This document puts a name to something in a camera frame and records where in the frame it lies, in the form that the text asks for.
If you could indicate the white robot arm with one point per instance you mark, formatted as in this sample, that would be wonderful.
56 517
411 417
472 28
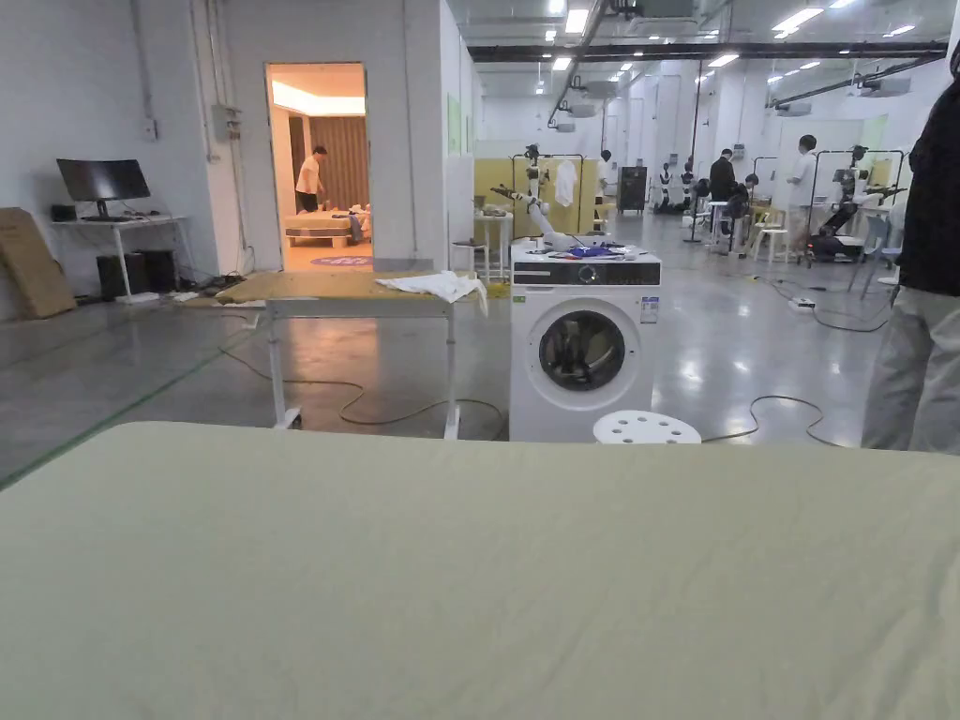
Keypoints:
536 206

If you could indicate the white cloth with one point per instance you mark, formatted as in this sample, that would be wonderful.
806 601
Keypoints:
439 286

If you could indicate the white washing machine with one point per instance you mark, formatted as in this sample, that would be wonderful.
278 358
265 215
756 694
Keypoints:
583 352

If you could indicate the black clothes rack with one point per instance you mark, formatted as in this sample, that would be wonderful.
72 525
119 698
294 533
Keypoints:
559 187

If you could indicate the wooden bed with clothes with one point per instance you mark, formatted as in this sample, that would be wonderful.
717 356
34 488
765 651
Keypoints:
326 225

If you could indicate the bed with pale green sheet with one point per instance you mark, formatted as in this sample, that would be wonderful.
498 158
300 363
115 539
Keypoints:
465 585

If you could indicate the black cart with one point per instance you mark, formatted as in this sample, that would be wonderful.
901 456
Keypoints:
631 191

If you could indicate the black wheeled robot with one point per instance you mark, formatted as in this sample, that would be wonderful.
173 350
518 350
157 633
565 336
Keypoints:
844 217

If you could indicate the white desk with monitor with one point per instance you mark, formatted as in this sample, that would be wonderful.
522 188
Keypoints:
112 217

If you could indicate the brown cardboard carton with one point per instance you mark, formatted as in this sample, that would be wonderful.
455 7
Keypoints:
26 262

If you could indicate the grey wall box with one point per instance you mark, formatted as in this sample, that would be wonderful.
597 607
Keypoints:
221 122

